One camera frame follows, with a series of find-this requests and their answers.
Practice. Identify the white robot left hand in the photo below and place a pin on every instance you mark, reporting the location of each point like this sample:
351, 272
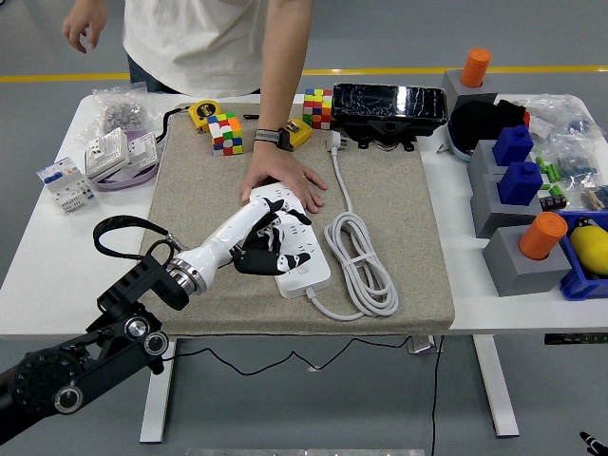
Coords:
228, 237

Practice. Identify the person's left hand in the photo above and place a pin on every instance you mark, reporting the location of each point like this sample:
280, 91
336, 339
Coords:
275, 166

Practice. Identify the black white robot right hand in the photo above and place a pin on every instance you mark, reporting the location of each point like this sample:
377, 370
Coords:
597, 446

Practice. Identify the person's right hand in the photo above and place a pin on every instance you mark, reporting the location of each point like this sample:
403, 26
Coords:
85, 19

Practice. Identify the white power strip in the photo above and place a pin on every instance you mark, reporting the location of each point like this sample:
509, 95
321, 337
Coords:
311, 282

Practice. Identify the person's left forearm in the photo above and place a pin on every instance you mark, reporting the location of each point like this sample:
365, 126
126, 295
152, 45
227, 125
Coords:
285, 71

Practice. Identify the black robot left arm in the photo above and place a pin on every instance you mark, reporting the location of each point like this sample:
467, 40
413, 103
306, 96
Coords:
47, 380

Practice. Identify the grey black wristwatch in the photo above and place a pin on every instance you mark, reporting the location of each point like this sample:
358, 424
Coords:
271, 135

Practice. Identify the yellow tape measure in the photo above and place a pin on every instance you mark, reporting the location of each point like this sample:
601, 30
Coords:
302, 135
204, 114

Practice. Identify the colourful puzzle cube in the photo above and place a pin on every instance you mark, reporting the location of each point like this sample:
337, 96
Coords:
318, 109
225, 135

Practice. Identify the clear bag of nuts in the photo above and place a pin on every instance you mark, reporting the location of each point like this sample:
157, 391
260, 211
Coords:
121, 116

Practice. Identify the person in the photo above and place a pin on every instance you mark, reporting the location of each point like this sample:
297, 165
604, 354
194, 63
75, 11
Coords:
190, 43

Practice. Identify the black desk control panel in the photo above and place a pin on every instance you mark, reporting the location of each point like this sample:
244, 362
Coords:
575, 338

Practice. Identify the black glossy plastic case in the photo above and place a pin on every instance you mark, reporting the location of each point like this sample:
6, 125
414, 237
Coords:
380, 102

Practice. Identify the grey-brown mat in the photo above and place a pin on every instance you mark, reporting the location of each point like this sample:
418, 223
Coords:
404, 190

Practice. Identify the blue plastic bin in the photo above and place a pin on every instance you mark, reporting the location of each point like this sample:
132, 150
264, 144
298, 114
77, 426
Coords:
577, 285

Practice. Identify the white circuit breaker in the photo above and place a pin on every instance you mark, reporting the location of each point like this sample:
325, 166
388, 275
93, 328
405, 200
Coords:
66, 185

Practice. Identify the small metal clip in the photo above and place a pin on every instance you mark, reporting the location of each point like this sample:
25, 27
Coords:
442, 148

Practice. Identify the white table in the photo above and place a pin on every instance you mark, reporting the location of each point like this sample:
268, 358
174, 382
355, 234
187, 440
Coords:
475, 313

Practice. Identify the white round bowl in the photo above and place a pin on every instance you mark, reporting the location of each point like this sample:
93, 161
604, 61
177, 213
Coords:
458, 149

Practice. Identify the grey block holder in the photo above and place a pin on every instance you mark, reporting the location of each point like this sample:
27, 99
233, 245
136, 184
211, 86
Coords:
489, 214
518, 280
454, 88
480, 161

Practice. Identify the yellow lemon toy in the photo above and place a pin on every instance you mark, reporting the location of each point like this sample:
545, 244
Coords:
591, 247

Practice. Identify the grey box under table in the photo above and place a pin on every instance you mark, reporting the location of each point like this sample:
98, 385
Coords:
423, 344

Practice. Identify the black cloth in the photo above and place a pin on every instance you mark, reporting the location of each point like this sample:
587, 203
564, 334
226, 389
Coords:
475, 123

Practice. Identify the orange cylinder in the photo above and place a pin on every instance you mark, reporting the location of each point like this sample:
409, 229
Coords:
542, 235
476, 69

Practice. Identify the blue block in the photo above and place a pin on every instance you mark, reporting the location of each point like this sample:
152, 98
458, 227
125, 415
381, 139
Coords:
520, 185
512, 147

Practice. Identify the small dark component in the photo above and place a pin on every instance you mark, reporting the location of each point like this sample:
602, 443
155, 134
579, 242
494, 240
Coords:
552, 201

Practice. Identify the clear bag of parts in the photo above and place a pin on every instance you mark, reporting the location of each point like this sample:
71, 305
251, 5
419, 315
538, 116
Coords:
597, 197
577, 164
565, 116

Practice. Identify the small green cylinder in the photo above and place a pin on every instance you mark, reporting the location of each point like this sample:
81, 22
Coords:
541, 165
552, 172

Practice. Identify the white wall socket panel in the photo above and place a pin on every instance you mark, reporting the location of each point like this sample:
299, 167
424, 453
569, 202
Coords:
142, 149
107, 154

